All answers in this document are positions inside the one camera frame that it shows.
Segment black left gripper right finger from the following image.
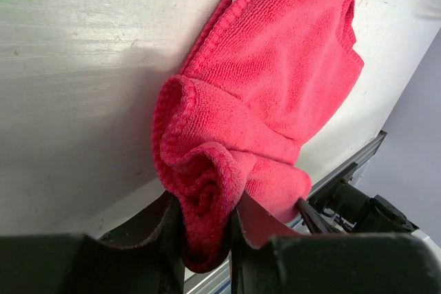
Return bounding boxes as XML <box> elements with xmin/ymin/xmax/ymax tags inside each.
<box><xmin>230</xmin><ymin>194</ymin><xmax>440</xmax><ymax>293</ymax></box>

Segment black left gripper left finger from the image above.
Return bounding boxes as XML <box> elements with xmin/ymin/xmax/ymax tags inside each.
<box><xmin>1</xmin><ymin>192</ymin><xmax>185</xmax><ymax>293</ymax></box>

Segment pink red towel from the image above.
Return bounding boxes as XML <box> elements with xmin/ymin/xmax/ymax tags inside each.
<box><xmin>152</xmin><ymin>0</ymin><xmax>364</xmax><ymax>273</ymax></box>

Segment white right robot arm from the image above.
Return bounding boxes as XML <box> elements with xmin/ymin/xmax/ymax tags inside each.
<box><xmin>296</xmin><ymin>180</ymin><xmax>440</xmax><ymax>255</ymax></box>

